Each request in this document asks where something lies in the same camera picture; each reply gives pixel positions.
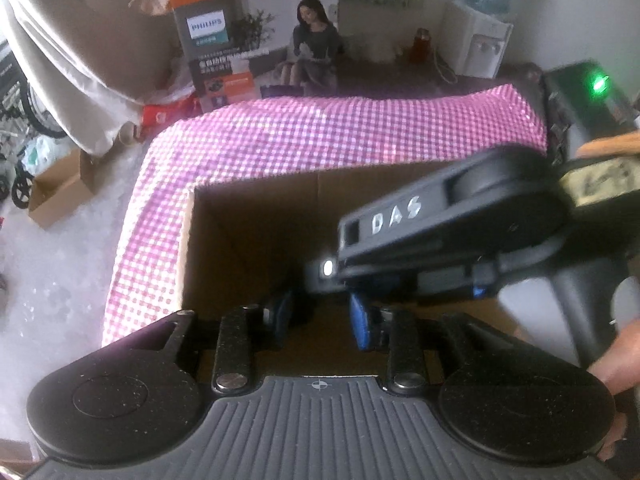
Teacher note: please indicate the orange Philips box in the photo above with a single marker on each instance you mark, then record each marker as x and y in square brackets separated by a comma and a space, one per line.
[242, 50]

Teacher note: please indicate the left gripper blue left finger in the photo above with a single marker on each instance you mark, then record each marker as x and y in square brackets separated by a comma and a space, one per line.
[242, 333]

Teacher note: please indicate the pink checkered tablecloth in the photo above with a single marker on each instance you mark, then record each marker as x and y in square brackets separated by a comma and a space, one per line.
[265, 138]

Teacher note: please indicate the small cardboard box on floor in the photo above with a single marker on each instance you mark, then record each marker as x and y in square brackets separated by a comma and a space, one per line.
[61, 189]

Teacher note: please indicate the brown cardboard box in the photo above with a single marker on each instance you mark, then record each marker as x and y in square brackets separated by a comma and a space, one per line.
[249, 242]

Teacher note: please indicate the red bottle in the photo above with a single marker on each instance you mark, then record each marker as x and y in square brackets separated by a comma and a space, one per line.
[421, 48]

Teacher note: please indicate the person right hand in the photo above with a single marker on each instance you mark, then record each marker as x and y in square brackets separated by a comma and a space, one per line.
[618, 368]

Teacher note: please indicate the beige drape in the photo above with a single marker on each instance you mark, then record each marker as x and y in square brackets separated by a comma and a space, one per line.
[93, 63]

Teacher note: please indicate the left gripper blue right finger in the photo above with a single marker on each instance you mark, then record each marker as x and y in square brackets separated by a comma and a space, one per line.
[395, 332]

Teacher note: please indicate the wheelchair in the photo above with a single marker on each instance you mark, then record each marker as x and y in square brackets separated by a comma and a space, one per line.
[24, 119]

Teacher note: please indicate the white water dispenser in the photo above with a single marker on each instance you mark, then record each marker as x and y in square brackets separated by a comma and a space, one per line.
[470, 42]

